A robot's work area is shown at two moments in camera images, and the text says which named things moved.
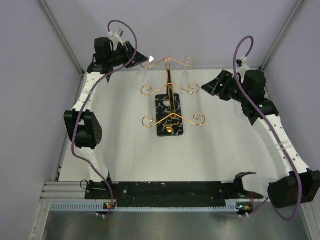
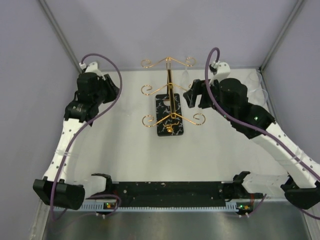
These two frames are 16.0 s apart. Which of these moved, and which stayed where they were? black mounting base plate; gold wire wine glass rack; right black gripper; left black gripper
Moved: right black gripper; left black gripper
Stayed: gold wire wine glass rack; black mounting base plate
